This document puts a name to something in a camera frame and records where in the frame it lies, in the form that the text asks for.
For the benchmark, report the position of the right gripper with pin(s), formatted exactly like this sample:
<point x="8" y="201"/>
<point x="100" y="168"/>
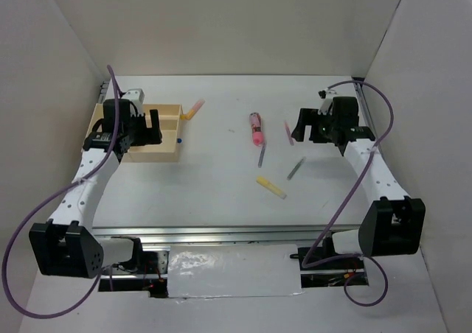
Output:
<point x="310" y="116"/>

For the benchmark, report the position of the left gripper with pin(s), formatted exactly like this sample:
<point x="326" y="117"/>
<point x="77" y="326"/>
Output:
<point x="151" y="135"/>

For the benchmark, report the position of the grey green pen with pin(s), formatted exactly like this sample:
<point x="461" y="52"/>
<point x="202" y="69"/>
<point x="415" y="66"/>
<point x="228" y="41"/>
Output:
<point x="296" y="168"/>

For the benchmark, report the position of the pink orange highlighter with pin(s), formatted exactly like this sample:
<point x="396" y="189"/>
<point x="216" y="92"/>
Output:
<point x="194" y="109"/>

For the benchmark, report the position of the pink capped marker bottle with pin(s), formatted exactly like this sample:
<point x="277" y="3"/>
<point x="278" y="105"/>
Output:
<point x="256" y="129"/>

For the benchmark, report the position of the purple pen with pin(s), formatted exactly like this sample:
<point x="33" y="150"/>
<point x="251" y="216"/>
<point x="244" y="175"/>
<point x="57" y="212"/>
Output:
<point x="261" y="157"/>

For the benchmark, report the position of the yellow highlighter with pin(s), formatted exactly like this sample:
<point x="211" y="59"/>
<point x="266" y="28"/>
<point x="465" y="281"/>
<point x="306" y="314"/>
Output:
<point x="271" y="187"/>

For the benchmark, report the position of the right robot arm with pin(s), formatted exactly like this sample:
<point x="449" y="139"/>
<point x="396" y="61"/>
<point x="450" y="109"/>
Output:
<point x="394" y="221"/>

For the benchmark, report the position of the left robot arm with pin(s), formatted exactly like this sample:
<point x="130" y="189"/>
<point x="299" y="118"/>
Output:
<point x="64" y="245"/>

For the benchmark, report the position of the pink pen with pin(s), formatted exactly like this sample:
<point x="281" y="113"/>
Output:
<point x="288" y="132"/>

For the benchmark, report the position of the wooden organizer tray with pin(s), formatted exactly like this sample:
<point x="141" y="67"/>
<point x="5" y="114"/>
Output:
<point x="162" y="141"/>

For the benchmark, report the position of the white cover plate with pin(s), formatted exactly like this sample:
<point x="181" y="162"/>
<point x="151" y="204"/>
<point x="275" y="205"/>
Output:
<point x="235" y="271"/>

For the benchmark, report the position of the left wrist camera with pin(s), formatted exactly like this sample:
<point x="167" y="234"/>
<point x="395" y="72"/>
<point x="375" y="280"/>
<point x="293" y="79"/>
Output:
<point x="134" y="95"/>

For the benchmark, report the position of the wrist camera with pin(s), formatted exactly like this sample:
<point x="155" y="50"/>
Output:
<point x="134" y="95"/>
<point x="327" y="102"/>

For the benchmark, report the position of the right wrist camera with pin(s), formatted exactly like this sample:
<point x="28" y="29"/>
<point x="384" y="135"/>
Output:
<point x="327" y="102"/>

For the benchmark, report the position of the aluminium rail frame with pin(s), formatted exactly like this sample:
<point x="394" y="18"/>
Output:
<point x="210" y="193"/>

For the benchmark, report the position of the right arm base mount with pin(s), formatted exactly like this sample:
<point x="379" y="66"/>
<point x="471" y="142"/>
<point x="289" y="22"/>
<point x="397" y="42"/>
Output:
<point x="331" y="274"/>

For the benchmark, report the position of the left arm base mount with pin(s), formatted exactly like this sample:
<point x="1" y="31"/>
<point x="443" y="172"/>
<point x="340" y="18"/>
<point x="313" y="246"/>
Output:
<point x="148" y="275"/>

